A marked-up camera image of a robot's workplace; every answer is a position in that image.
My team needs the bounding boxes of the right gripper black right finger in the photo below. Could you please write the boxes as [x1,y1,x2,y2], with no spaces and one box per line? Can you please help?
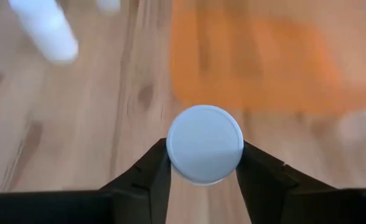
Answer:
[235,140,366,224]

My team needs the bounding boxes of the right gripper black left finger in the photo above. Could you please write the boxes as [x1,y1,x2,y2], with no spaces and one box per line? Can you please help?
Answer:
[0,138,172,224]

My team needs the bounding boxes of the wide white pill bottle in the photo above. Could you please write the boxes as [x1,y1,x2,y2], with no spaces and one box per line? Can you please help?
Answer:
[166,105,245,187]

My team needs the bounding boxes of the tall white pill bottle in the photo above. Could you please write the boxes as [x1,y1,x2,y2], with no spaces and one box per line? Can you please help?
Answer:
[7,0,80,65]

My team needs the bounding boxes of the orange translucent plastic basket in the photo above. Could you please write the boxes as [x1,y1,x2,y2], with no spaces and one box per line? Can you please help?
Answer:
[169,0,366,114]

